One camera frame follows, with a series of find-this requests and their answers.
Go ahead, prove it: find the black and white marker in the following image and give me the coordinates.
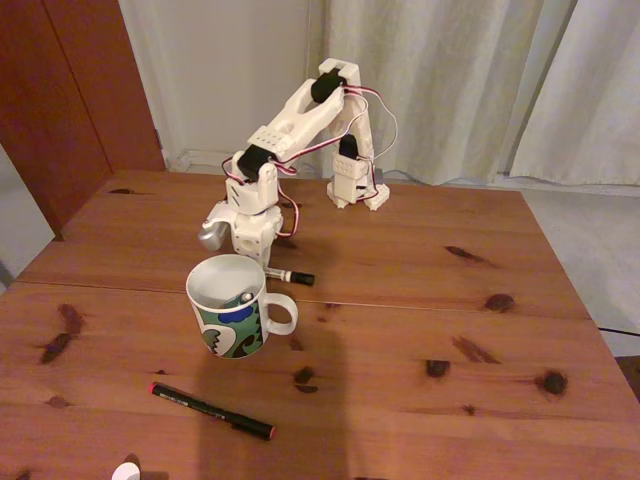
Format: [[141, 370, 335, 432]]
[[263, 267, 316, 287]]

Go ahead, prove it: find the teal pen with olive grip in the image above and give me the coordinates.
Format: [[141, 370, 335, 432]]
[[219, 291, 254, 310]]

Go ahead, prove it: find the black fineliner with red end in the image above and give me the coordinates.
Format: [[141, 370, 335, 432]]
[[148, 381, 278, 442]]

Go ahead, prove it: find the white mug green blue pattern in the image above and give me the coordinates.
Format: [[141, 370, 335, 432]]
[[185, 253, 300, 360]]

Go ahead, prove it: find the brown wooden cabinet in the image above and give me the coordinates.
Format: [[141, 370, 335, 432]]
[[0, 0, 166, 244]]

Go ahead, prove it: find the wide white curtain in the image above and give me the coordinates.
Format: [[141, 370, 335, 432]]
[[299, 0, 584, 186]]

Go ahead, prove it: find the narrow white curtain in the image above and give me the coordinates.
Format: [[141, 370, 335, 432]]
[[509, 0, 640, 189]]

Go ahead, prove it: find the silver camera box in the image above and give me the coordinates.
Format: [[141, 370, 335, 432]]
[[196, 219, 232, 252]]

